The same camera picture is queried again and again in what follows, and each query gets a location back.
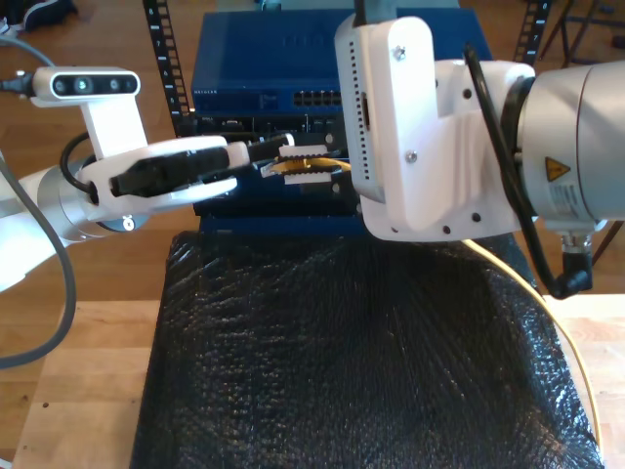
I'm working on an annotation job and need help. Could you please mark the yellow network cable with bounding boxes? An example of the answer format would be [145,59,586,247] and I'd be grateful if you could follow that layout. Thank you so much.
[260,155,605,453]

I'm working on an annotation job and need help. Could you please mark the black rack server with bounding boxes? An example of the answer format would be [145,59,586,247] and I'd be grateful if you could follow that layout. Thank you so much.
[194,112,353,162]

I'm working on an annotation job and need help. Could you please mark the dark metal stool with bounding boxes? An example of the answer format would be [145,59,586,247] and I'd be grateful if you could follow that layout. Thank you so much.
[593,222,617,268]
[539,0,625,67]

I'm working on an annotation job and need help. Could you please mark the dark blue sneaker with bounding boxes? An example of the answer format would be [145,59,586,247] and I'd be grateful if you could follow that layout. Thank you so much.
[21,0,79,30]

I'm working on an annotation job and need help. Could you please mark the black bubble wrap mat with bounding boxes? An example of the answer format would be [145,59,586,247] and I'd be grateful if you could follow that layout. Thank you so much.
[129,229,606,469]

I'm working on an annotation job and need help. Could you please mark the blue rack base plate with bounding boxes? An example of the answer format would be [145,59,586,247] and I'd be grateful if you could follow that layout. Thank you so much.
[198,214,377,238]

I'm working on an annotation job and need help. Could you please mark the black perforated rack post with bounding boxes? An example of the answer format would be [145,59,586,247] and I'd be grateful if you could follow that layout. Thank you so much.
[142,0,199,137]
[512,0,556,64]

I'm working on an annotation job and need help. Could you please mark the blue Netgear network switch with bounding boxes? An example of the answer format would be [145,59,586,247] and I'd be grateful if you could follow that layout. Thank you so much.
[189,9,492,114]

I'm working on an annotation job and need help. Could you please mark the thick grey cable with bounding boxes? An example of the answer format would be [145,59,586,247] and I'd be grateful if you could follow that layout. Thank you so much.
[0,36,78,370]

